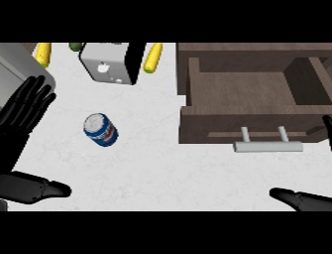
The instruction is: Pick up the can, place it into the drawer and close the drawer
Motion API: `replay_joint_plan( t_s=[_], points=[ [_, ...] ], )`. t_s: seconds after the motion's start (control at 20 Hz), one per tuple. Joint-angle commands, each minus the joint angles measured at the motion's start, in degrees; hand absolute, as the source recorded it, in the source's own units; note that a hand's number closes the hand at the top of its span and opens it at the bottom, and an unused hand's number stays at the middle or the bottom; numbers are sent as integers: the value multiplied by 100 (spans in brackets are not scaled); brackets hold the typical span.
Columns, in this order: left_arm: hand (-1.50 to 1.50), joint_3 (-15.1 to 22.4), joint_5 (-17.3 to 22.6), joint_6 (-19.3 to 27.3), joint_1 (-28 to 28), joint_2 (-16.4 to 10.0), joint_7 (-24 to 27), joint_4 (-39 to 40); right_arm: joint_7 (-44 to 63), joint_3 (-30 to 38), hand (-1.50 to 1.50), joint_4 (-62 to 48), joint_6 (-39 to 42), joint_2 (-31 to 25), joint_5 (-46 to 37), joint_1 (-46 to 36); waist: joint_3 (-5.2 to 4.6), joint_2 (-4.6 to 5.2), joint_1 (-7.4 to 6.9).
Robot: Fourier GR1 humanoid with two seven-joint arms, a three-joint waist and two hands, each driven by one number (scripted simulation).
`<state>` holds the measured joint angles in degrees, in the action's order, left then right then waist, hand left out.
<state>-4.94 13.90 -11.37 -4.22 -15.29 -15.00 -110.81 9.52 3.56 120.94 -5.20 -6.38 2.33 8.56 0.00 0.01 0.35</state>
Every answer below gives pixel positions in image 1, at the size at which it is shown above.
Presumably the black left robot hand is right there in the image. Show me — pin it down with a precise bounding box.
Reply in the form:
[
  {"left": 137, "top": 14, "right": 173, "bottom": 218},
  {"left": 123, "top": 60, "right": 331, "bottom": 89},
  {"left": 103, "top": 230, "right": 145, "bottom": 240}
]
[{"left": 0, "top": 74, "right": 74, "bottom": 205}]

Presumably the blue can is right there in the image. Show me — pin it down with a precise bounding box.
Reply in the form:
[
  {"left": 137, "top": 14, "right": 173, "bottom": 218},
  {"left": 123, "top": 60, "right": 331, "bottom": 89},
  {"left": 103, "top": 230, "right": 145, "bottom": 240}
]
[{"left": 83, "top": 112, "right": 120, "bottom": 148}]

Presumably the brown wooden drawer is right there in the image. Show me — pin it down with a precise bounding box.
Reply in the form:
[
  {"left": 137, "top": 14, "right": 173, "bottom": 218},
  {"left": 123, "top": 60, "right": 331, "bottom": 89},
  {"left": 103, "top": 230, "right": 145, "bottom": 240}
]
[{"left": 177, "top": 57, "right": 332, "bottom": 145}]

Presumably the pale grey appliance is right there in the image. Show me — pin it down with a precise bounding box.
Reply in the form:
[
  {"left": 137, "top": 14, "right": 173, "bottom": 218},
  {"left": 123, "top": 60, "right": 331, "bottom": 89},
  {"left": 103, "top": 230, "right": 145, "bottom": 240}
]
[{"left": 0, "top": 43, "right": 58, "bottom": 107}]

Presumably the yellow corn cob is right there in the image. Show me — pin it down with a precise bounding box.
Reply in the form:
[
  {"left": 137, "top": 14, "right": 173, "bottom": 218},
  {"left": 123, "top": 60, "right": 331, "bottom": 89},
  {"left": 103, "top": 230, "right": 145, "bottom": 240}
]
[
  {"left": 142, "top": 43, "right": 164, "bottom": 74},
  {"left": 34, "top": 43, "right": 53, "bottom": 68}
]

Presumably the silver toaster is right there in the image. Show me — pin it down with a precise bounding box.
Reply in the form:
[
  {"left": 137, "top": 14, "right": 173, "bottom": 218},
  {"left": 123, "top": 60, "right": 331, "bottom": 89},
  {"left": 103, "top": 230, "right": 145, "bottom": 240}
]
[{"left": 78, "top": 43, "right": 148, "bottom": 86}]

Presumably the brown wooden cabinet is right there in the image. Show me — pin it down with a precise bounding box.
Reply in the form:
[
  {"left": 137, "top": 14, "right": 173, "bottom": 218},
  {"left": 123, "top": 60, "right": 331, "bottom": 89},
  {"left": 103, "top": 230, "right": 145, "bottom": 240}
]
[{"left": 176, "top": 43, "right": 332, "bottom": 107}]

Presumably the pale grey drawer handle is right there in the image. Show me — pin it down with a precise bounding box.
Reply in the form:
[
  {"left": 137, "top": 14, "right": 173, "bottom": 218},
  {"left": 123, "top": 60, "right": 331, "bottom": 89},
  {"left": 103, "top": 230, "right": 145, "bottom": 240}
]
[{"left": 233, "top": 125, "right": 304, "bottom": 154}]

